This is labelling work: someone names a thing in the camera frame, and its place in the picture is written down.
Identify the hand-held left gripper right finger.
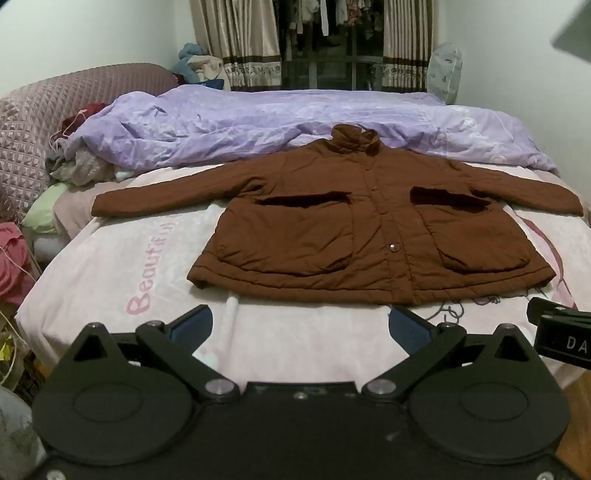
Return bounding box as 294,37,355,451
362,305,536,402

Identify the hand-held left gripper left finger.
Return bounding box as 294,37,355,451
69,305,241,402

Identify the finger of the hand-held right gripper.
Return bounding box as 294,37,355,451
527,298,591,333

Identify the brown padded jacket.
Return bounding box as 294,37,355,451
91,123,583,306

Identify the pile of clothes in corner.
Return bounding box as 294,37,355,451
178,42,211,84

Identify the dark window with hanging clothes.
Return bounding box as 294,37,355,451
272,0,386,90

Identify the pink printed blanket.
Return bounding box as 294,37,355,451
14,157,591,398

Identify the dusty pink bed sheet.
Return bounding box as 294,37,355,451
53,179,122,238

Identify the pink cloth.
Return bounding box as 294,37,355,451
0,222,37,308

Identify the light green pillow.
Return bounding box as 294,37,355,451
21,182,70,236

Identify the translucent plastic bag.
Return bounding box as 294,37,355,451
0,383,47,480

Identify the purple duvet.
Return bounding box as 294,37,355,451
58,88,561,176

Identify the dark red cloth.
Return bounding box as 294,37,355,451
60,102,112,134

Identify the standing fan with white cover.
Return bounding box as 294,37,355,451
426,42,463,104

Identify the quilted mauve headboard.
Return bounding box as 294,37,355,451
0,62,178,222

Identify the cream cloth bundle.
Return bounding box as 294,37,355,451
185,55,232,90

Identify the beige patterned curtain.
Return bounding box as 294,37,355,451
189,0,282,90
382,0,435,93

